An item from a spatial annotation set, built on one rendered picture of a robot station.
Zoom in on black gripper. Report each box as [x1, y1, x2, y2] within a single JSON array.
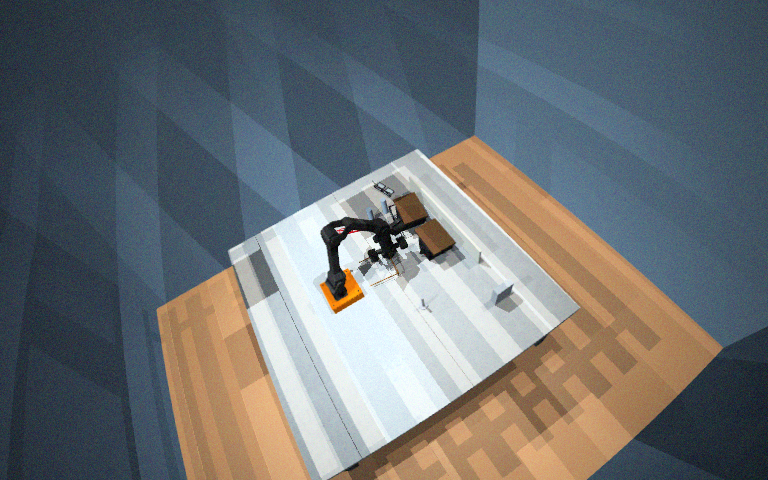
[[367, 236, 408, 263]]

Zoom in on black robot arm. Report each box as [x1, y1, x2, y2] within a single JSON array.
[[320, 216, 406, 301]]

